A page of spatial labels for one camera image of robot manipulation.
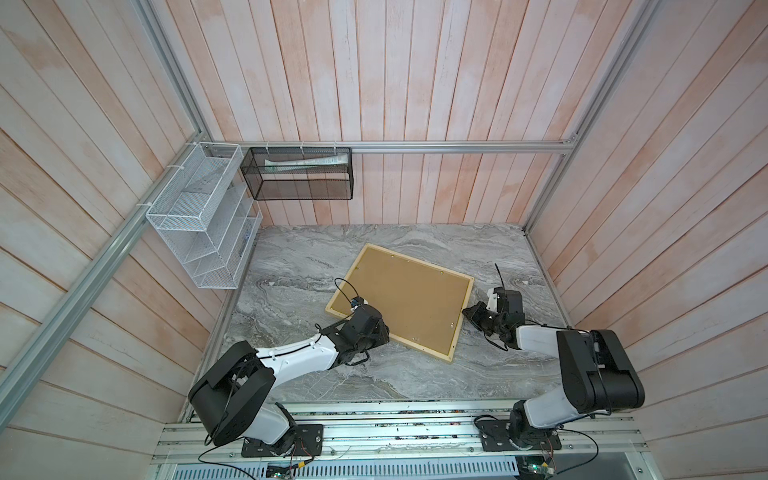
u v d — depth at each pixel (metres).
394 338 0.90
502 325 0.73
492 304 0.86
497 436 0.74
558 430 0.65
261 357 0.47
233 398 0.43
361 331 0.67
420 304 1.00
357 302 0.81
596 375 0.45
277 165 0.90
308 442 0.73
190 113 0.84
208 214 0.67
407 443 0.73
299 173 1.06
